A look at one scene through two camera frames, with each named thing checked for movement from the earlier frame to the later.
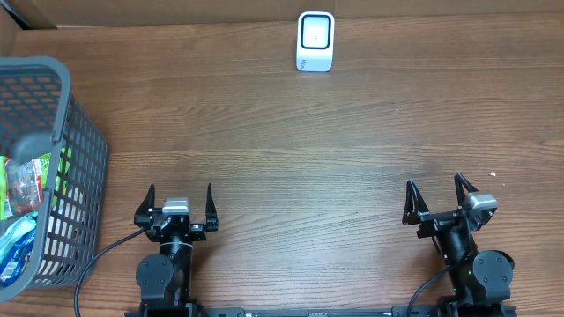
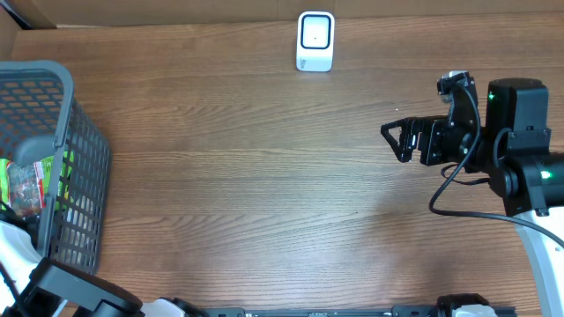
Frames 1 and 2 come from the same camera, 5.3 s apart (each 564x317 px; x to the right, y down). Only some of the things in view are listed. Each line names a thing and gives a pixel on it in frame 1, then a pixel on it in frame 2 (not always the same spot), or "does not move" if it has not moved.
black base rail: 397,312 does not move
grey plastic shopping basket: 41,114 does not move
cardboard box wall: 41,14 does not move
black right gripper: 414,210 to 429,128
